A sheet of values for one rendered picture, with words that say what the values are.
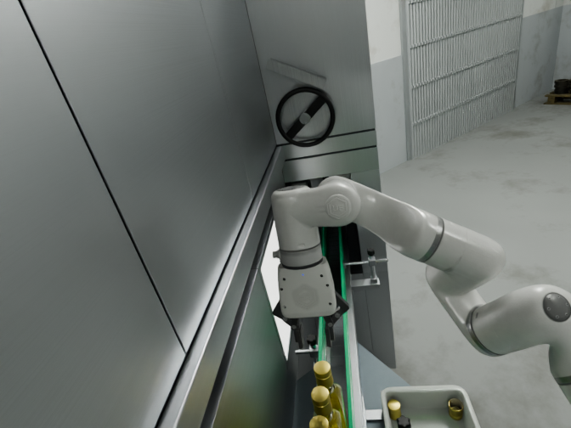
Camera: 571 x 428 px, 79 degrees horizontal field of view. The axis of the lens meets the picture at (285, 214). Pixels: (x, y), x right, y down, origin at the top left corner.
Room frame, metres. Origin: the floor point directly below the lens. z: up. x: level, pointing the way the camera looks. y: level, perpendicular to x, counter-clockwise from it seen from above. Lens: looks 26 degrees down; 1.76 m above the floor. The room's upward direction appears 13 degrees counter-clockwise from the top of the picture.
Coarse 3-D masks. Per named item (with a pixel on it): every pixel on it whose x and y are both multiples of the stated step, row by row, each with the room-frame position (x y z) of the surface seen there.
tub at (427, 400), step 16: (384, 400) 0.60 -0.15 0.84; (400, 400) 0.62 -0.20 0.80; (416, 400) 0.61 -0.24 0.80; (432, 400) 0.60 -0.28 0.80; (448, 400) 0.59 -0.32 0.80; (464, 400) 0.56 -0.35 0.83; (384, 416) 0.56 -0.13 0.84; (416, 416) 0.58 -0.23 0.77; (432, 416) 0.57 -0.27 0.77; (448, 416) 0.57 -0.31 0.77; (464, 416) 0.55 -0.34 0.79
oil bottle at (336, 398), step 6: (336, 384) 0.50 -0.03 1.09; (336, 390) 0.49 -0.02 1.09; (330, 396) 0.47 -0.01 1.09; (336, 396) 0.47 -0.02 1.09; (342, 396) 0.50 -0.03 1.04; (336, 402) 0.46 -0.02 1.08; (342, 402) 0.49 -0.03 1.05; (336, 408) 0.46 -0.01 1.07; (342, 408) 0.47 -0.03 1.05; (342, 414) 0.46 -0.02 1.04; (342, 420) 0.46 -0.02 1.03; (348, 426) 0.50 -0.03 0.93
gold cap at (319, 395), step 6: (318, 390) 0.44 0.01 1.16; (324, 390) 0.44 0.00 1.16; (312, 396) 0.43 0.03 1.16; (318, 396) 0.43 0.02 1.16; (324, 396) 0.43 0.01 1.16; (318, 402) 0.42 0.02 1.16; (324, 402) 0.42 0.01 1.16; (330, 402) 0.43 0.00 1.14; (318, 408) 0.42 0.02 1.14; (324, 408) 0.42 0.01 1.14; (330, 408) 0.42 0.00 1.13; (318, 414) 0.42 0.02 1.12; (324, 414) 0.42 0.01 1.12
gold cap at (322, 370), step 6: (318, 366) 0.49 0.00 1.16; (324, 366) 0.49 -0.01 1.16; (330, 366) 0.49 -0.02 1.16; (318, 372) 0.48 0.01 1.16; (324, 372) 0.48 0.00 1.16; (330, 372) 0.48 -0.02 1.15; (318, 378) 0.48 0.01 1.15; (324, 378) 0.47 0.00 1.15; (330, 378) 0.48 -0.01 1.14; (318, 384) 0.48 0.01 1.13; (324, 384) 0.47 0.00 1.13; (330, 384) 0.47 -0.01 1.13
